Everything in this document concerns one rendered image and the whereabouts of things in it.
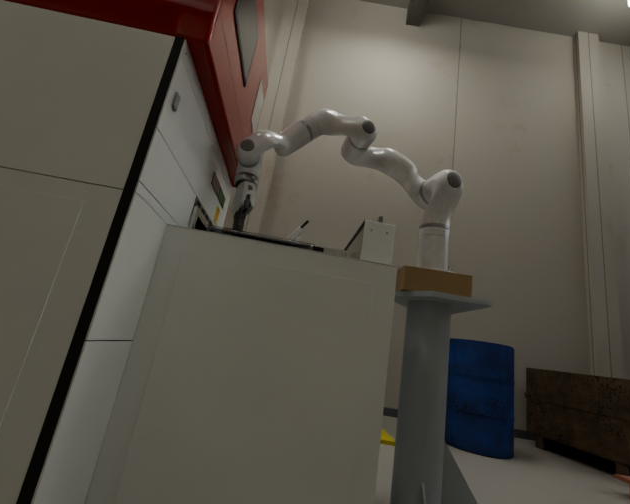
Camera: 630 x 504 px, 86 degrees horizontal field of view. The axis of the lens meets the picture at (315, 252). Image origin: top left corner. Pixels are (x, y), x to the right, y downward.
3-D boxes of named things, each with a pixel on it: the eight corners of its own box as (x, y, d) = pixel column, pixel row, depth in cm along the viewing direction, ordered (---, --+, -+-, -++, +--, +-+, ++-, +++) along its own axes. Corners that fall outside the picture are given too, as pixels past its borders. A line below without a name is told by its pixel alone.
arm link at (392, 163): (451, 205, 137) (428, 217, 152) (460, 182, 140) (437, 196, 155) (345, 140, 130) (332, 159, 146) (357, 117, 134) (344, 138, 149)
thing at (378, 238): (359, 264, 97) (365, 219, 101) (331, 291, 151) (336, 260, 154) (391, 270, 98) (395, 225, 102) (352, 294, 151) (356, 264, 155)
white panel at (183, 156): (123, 189, 70) (175, 36, 80) (206, 269, 148) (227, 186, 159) (138, 192, 70) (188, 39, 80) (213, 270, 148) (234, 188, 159)
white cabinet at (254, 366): (52, 609, 67) (166, 224, 89) (184, 453, 160) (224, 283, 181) (368, 647, 70) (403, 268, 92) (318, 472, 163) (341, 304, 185)
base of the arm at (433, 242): (450, 282, 141) (452, 240, 145) (463, 273, 123) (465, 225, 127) (403, 277, 144) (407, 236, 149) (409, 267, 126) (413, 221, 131)
